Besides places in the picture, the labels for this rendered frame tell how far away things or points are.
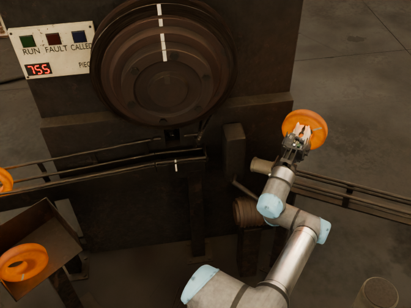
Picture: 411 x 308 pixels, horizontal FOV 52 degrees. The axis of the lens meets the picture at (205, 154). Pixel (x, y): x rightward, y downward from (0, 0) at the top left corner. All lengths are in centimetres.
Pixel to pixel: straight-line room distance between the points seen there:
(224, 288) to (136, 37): 72
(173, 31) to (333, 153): 172
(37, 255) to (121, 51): 71
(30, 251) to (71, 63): 63
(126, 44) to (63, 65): 32
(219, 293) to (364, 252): 135
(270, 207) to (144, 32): 62
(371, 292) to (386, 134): 155
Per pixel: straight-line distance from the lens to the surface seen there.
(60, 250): 160
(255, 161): 164
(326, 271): 221
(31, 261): 151
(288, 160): 131
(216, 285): 109
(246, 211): 170
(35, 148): 292
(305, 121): 144
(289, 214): 136
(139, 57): 122
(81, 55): 148
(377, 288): 162
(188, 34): 125
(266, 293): 110
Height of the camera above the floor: 188
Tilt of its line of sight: 46 degrees down
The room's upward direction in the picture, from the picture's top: 2 degrees counter-clockwise
